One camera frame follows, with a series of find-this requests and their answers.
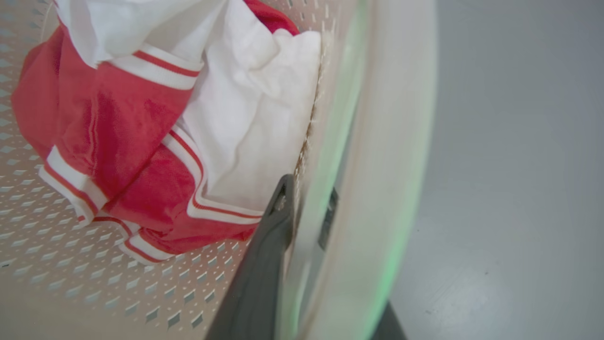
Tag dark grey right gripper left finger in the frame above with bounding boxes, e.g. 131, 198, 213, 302
204, 174, 297, 340

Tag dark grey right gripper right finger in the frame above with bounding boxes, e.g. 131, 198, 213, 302
317, 187, 409, 340

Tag white perforated plastic laundry basket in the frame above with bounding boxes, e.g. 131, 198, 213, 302
0, 0, 438, 340

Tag white cloth garment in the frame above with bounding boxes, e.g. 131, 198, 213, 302
53, 0, 322, 214

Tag red garment with white stripes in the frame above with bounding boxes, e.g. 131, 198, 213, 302
10, 0, 301, 265

